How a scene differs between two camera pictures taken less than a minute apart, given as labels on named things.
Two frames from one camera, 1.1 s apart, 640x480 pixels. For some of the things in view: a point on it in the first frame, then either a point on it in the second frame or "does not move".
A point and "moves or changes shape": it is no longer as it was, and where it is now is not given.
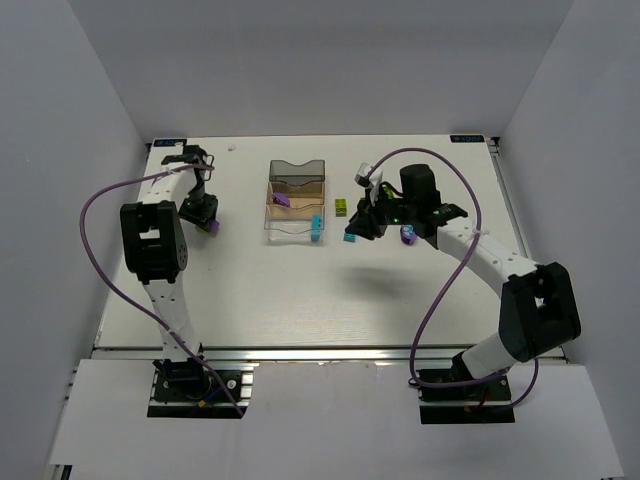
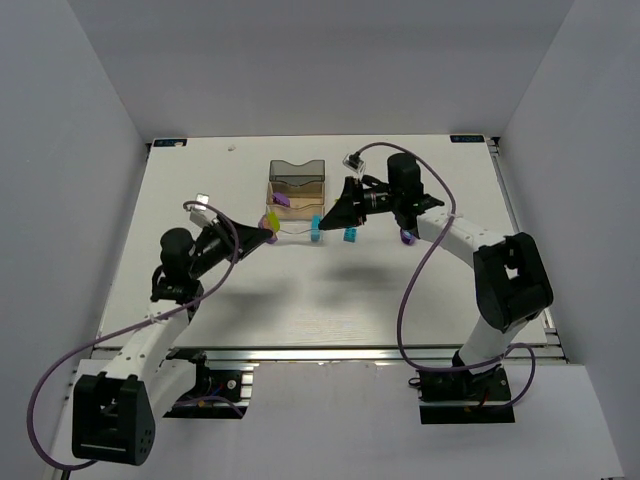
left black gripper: [201, 214] -> [228, 236]
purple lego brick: [281, 198] does not move
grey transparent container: [296, 175] does not move
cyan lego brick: [316, 222] does not move
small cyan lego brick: [349, 237] does not move
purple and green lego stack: [214, 227] moves or changes shape
